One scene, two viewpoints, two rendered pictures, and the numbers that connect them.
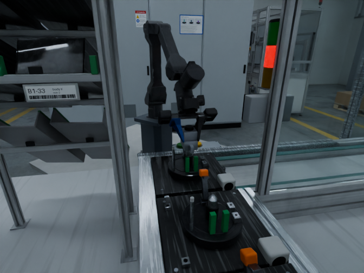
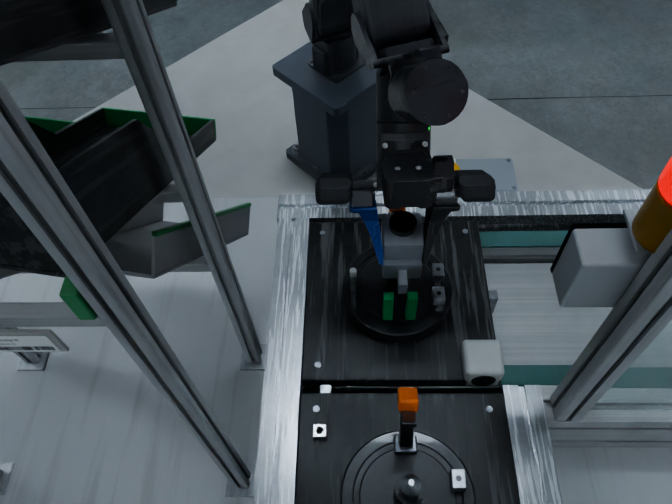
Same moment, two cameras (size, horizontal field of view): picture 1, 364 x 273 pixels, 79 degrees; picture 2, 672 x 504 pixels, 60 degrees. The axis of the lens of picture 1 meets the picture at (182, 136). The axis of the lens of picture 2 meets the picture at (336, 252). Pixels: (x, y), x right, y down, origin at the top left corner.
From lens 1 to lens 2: 0.39 m
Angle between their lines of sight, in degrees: 36
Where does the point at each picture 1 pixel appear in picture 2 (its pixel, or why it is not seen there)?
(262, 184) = (566, 409)
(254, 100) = (590, 271)
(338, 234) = not seen: outside the picture
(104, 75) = (114, 324)
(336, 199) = not seen: outside the picture
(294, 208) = (643, 438)
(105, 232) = not seen: hidden behind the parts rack
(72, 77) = (35, 322)
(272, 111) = (635, 315)
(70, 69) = (26, 257)
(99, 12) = (53, 222)
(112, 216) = (215, 369)
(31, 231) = (56, 381)
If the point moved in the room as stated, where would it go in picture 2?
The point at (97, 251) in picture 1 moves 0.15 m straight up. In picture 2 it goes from (182, 457) to (147, 419)
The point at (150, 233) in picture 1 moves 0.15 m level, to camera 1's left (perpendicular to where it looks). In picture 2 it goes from (276, 488) to (150, 462)
